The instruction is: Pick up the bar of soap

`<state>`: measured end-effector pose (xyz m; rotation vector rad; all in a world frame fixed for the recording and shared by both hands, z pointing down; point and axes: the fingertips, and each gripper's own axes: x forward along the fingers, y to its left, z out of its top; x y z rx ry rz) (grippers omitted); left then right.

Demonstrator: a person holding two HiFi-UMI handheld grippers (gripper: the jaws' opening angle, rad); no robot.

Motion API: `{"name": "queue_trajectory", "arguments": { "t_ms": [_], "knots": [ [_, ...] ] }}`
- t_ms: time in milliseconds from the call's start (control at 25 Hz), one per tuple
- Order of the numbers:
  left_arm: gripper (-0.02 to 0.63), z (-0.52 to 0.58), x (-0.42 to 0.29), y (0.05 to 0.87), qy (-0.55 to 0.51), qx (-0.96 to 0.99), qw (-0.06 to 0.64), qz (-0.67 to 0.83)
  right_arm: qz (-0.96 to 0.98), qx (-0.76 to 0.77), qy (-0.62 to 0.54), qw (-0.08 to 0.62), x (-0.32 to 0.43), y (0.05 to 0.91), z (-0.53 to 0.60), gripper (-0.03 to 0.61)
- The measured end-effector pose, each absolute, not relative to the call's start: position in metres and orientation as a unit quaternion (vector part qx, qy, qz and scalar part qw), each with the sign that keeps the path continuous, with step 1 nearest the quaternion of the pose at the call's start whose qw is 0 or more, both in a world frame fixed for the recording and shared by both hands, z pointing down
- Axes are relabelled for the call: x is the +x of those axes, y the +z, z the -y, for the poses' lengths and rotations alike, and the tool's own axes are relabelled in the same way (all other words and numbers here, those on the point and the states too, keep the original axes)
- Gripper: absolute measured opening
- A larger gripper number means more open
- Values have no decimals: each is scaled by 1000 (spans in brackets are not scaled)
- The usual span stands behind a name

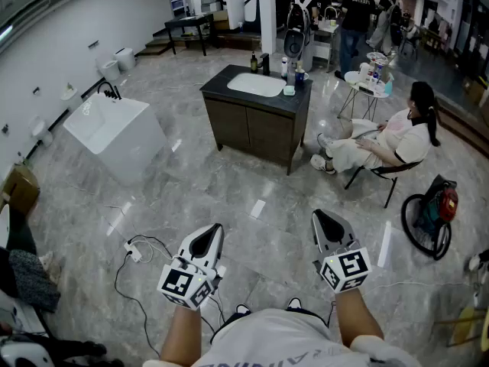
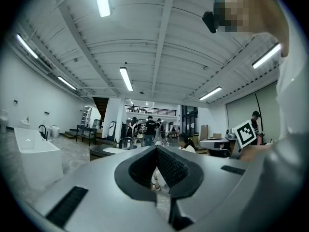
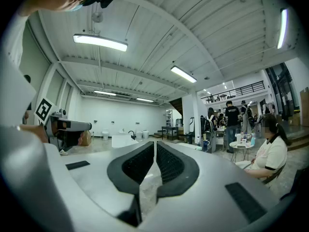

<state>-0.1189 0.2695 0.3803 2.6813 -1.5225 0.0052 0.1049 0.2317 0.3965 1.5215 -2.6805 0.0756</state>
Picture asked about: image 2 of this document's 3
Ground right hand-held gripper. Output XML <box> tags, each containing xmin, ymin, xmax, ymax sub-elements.
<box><xmin>199</xmin><ymin>120</ymin><xmax>258</xmax><ymax>160</ymax></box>

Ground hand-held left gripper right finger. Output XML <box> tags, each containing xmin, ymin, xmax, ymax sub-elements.
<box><xmin>156</xmin><ymin>132</ymin><xmax>309</xmax><ymax>232</ymax></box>

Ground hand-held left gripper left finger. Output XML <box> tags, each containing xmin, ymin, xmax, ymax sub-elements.
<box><xmin>23</xmin><ymin>145</ymin><xmax>170</xmax><ymax>232</ymax></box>

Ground person's right forearm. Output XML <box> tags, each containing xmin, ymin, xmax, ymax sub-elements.
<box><xmin>240</xmin><ymin>143</ymin><xmax>273</xmax><ymax>162</ymax></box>

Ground white sink basin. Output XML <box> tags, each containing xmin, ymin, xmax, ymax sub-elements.
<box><xmin>103</xmin><ymin>147</ymin><xmax>126</xmax><ymax>154</ymax></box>

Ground black metal table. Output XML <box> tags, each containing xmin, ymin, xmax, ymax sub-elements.
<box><xmin>76</xmin><ymin>124</ymin><xmax>98</xmax><ymax>147</ymax></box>

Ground white standing appliance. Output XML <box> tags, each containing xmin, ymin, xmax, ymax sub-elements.
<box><xmin>106</xmin><ymin>120</ymin><xmax>118</xmax><ymax>140</ymax></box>

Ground black mezzanine railing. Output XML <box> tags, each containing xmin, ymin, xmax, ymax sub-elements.
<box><xmin>125</xmin><ymin>105</ymin><xmax>178</xmax><ymax>117</ymax></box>

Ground white bathtub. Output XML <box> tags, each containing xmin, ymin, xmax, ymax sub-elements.
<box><xmin>14</xmin><ymin>127</ymin><xmax>64</xmax><ymax>189</ymax></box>

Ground black bathtub faucet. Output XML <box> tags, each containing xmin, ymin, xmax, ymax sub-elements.
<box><xmin>38</xmin><ymin>124</ymin><xmax>49</xmax><ymax>141</ymax></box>

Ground dark staircase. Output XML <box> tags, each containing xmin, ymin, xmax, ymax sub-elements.
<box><xmin>92</xmin><ymin>97</ymin><xmax>110</xmax><ymax>121</ymax></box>

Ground person's white t-shirt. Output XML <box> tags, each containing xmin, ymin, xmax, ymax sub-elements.
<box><xmin>275</xmin><ymin>0</ymin><xmax>309</xmax><ymax>140</ymax></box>

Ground person's head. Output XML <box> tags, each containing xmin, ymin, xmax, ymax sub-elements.
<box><xmin>213</xmin><ymin>0</ymin><xmax>290</xmax><ymax>58</ymax></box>

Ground black head camera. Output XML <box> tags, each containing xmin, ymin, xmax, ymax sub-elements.
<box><xmin>202</xmin><ymin>11</ymin><xmax>219</xmax><ymax>34</ymax></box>

